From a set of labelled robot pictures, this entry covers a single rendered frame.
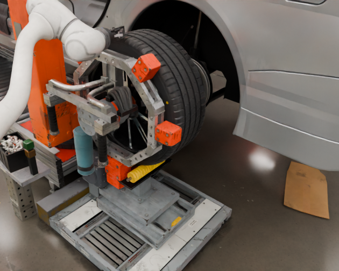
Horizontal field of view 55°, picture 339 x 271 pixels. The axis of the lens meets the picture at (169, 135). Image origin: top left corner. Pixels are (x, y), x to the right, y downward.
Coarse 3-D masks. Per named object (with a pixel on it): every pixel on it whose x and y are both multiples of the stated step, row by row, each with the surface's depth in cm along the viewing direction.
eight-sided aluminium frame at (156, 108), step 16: (96, 64) 153; (112, 64) 139; (128, 64) 133; (80, 80) 161; (80, 96) 164; (144, 96) 134; (160, 112) 137; (96, 144) 172; (112, 144) 171; (160, 144) 146; (128, 160) 159
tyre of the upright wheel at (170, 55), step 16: (128, 32) 152; (144, 32) 151; (160, 32) 153; (112, 48) 148; (128, 48) 141; (144, 48) 137; (160, 48) 143; (176, 48) 148; (176, 64) 142; (192, 64) 148; (160, 80) 136; (176, 80) 139; (192, 80) 145; (160, 96) 140; (176, 96) 137; (192, 96) 145; (176, 112) 138; (192, 112) 147; (192, 128) 152; (176, 144) 148; (144, 160) 165; (160, 160) 158
